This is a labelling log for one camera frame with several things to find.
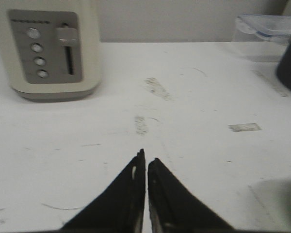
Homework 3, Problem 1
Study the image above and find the cream and chrome toaster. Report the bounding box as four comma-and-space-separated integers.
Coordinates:
0, 0, 101, 101

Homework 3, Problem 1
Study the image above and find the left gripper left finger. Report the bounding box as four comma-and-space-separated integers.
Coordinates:
61, 149, 146, 231

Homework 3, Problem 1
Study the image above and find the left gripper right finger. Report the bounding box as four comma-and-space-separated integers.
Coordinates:
147, 158, 234, 231

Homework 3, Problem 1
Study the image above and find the clear plastic food container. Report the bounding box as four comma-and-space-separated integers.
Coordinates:
232, 14, 291, 63

